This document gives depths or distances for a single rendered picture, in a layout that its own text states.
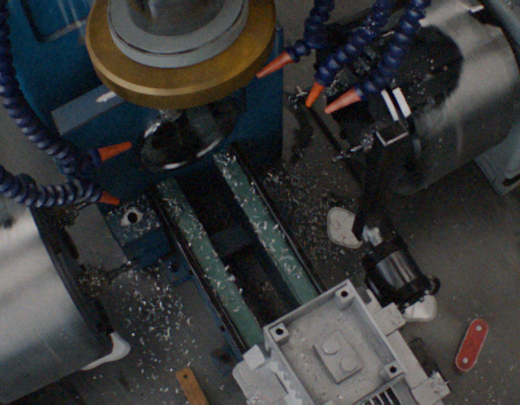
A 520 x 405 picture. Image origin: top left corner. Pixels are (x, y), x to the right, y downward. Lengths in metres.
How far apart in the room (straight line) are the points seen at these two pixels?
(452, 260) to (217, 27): 0.65
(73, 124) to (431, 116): 0.42
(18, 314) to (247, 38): 0.38
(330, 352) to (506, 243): 0.52
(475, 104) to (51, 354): 0.59
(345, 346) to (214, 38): 0.33
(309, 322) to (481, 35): 0.42
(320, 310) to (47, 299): 0.29
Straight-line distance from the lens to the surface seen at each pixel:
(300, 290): 0.97
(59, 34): 0.90
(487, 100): 0.90
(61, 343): 0.80
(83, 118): 0.85
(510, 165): 1.13
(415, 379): 0.81
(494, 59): 0.91
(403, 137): 0.70
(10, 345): 0.80
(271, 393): 0.78
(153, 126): 0.90
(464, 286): 1.13
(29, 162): 1.25
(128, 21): 0.64
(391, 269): 0.86
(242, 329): 0.96
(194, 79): 0.62
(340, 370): 0.74
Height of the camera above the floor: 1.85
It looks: 66 degrees down
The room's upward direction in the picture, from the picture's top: 3 degrees counter-clockwise
